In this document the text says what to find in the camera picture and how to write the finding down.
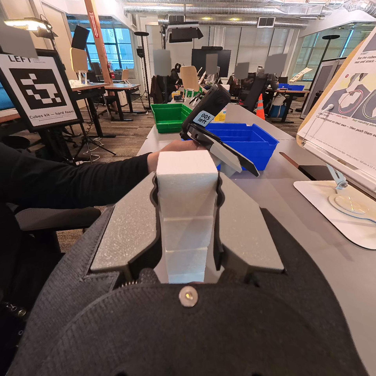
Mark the black chair armrest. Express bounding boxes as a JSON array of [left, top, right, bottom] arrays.
[[15, 206, 102, 232]]

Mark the black wall screen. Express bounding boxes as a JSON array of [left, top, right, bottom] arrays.
[[192, 48, 232, 77]]

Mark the black office chair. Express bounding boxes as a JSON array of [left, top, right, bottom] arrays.
[[244, 77, 266, 112]]

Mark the black studio softbox light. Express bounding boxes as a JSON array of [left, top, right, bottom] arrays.
[[166, 21, 204, 43]]

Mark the white-based document stand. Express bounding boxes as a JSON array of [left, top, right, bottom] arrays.
[[294, 38, 376, 250]]

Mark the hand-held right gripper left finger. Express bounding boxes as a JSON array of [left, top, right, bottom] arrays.
[[89, 171, 163, 272]]

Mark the black floor lamp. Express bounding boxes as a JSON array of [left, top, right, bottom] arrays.
[[322, 35, 341, 77]]

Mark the person's left hand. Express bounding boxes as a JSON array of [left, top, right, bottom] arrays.
[[147, 139, 207, 174]]

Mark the framed black-white marker sign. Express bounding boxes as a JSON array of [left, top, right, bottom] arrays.
[[0, 48, 84, 132]]

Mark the person's left forearm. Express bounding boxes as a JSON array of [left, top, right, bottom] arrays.
[[0, 142, 152, 210]]

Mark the white foam cube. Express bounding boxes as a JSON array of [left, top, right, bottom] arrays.
[[168, 273, 205, 284], [160, 215, 214, 251], [165, 248, 208, 276], [156, 151, 219, 218]]

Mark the black easel tripod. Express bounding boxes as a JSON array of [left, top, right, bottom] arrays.
[[29, 117, 116, 166]]

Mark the lit panel light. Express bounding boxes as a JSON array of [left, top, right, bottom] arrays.
[[4, 17, 58, 39]]

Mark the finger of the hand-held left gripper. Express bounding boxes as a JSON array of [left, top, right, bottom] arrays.
[[232, 151, 261, 177], [209, 137, 243, 178]]

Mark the green plastic bin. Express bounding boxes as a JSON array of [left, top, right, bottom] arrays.
[[150, 103, 193, 133]]

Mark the black light stand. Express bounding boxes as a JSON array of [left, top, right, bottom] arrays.
[[135, 31, 151, 114]]

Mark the printed instruction sheet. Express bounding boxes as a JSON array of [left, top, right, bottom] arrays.
[[297, 29, 376, 188]]

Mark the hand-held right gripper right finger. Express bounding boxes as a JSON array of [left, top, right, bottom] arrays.
[[214, 172, 285, 271]]

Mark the wooden top desk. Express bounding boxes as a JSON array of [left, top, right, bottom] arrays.
[[72, 82, 116, 138], [272, 88, 310, 123], [104, 84, 141, 113]]

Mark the orange traffic cone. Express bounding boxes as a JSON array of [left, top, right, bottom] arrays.
[[254, 93, 266, 120]]

